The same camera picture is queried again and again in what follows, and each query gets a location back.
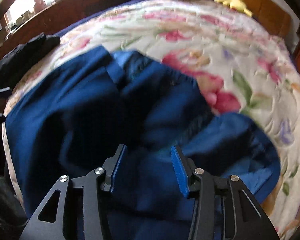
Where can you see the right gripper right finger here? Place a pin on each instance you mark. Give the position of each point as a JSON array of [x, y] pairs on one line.
[[242, 216]]

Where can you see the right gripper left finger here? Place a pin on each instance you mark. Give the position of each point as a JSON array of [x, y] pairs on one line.
[[75, 208]]

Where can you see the navy blue suit jacket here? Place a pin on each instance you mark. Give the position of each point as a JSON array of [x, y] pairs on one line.
[[78, 115]]

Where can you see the black folded garment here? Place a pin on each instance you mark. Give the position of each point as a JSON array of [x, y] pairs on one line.
[[15, 64]]

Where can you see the long wooden desk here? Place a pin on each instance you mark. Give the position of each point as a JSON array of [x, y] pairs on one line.
[[54, 19]]

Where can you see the pink bottle on desk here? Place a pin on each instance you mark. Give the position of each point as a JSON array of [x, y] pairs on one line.
[[39, 5]]

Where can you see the floral bed blanket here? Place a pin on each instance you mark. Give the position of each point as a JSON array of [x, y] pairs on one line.
[[237, 64]]

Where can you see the yellow plush toy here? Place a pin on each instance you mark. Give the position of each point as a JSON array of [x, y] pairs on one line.
[[237, 5]]

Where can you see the wooden bed headboard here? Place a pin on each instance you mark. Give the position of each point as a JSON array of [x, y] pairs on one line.
[[252, 5]]

